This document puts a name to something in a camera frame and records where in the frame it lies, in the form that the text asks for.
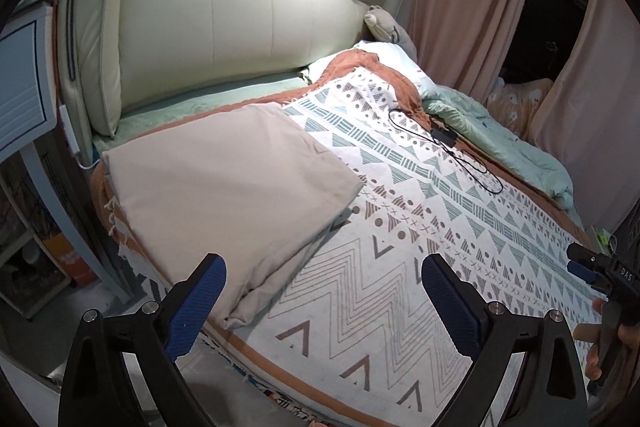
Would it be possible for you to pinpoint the white patterned bed blanket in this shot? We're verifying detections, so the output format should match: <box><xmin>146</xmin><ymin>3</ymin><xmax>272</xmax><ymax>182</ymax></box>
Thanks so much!
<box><xmin>117</xmin><ymin>74</ymin><xmax>606</xmax><ymax>427</ymax></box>

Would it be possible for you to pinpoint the mint green duvet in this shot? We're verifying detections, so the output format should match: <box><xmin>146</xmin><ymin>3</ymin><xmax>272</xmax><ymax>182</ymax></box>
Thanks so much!
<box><xmin>419</xmin><ymin>83</ymin><xmax>584</xmax><ymax>228</ymax></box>

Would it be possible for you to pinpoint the pink curtain right panel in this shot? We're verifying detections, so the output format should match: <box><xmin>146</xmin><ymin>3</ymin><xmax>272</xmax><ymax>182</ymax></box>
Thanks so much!
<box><xmin>529</xmin><ymin>0</ymin><xmax>639</xmax><ymax>232</ymax></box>

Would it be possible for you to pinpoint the grey plush toy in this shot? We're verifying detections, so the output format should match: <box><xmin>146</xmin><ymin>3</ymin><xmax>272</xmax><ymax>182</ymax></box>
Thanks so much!
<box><xmin>363</xmin><ymin>5</ymin><xmax>418</xmax><ymax>62</ymax></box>

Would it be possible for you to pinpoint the white pillow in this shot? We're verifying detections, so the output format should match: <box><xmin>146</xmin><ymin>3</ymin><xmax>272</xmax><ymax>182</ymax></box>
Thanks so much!
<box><xmin>302</xmin><ymin>40</ymin><xmax>436</xmax><ymax>98</ymax></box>

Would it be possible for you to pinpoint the right hand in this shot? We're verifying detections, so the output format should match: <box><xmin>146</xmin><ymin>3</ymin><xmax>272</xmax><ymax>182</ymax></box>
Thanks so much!
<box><xmin>572</xmin><ymin>298</ymin><xmax>640</xmax><ymax>383</ymax></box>

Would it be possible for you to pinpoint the floral orange pillow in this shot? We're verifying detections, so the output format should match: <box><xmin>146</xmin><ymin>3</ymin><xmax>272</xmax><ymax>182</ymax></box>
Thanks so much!
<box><xmin>485</xmin><ymin>77</ymin><xmax>553</xmax><ymax>141</ymax></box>

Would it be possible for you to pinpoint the blue white nightstand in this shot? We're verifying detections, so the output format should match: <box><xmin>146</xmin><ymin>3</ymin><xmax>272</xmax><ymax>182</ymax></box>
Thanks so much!
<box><xmin>0</xmin><ymin>0</ymin><xmax>137</xmax><ymax>393</ymax></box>

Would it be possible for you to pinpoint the beige zip jacket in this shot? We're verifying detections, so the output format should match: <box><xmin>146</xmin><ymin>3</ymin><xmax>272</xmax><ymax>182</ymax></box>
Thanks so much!
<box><xmin>102</xmin><ymin>104</ymin><xmax>362</xmax><ymax>329</ymax></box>

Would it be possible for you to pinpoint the black charger with cable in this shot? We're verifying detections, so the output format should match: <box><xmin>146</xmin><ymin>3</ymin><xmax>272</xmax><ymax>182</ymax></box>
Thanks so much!
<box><xmin>388</xmin><ymin>109</ymin><xmax>504</xmax><ymax>195</ymax></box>

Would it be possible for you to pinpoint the cream padded headboard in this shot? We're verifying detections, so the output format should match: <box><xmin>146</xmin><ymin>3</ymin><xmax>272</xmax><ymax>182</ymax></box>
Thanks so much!
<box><xmin>58</xmin><ymin>0</ymin><xmax>402</xmax><ymax>146</ymax></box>

